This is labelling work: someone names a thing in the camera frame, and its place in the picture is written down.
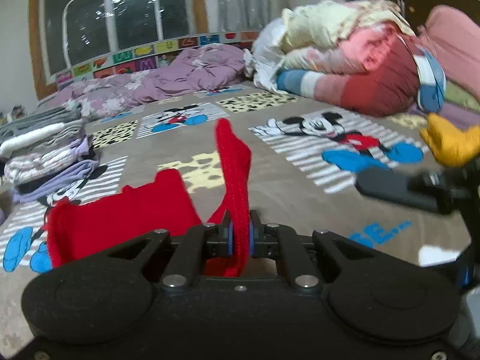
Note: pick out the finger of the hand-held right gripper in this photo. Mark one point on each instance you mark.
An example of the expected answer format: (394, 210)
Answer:
(386, 185)

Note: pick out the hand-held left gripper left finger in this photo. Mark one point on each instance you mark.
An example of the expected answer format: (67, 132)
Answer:
(230, 238)

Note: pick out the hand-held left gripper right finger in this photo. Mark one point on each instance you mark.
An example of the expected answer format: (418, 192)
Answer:
(252, 240)

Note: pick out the red knitted sweater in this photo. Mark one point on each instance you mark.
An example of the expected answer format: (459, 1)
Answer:
(123, 217)

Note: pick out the stack of folded clothes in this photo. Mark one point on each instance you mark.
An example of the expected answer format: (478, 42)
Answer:
(48, 146)

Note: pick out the yellow cloth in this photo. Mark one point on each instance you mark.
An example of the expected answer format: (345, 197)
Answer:
(450, 142)

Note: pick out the cartoon mouse printed blanket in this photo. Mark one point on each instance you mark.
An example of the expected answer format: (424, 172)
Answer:
(300, 180)

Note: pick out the pink and red quilt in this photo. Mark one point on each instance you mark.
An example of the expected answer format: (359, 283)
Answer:
(356, 78)

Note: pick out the pink pillow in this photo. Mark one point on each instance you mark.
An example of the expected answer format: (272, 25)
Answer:
(453, 37)

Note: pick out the purple floral quilt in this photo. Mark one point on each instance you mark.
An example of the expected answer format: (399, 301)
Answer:
(180, 75)

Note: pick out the white crumpled bedding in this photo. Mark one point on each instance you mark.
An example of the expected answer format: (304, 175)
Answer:
(268, 52)

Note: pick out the cream floral quilt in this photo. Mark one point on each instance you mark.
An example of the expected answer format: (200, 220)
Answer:
(322, 18)

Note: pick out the colourful picture border strip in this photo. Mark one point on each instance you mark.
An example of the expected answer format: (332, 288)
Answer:
(142, 50)

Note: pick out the grey sheer curtain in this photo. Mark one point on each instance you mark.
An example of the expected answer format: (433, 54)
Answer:
(247, 0)

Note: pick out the wooden framed window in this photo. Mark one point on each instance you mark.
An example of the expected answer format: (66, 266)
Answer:
(50, 26)

